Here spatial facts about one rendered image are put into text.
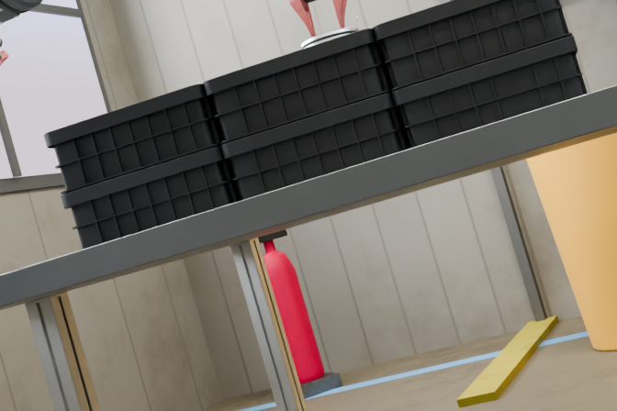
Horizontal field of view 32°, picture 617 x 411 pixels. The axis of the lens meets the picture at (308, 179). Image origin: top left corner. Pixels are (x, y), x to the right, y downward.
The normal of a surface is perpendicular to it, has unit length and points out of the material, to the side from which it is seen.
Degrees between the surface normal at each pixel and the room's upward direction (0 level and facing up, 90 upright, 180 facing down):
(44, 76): 90
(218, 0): 90
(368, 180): 90
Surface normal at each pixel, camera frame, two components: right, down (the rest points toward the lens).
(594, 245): -0.63, 0.20
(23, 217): 0.89, -0.28
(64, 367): -0.36, 0.07
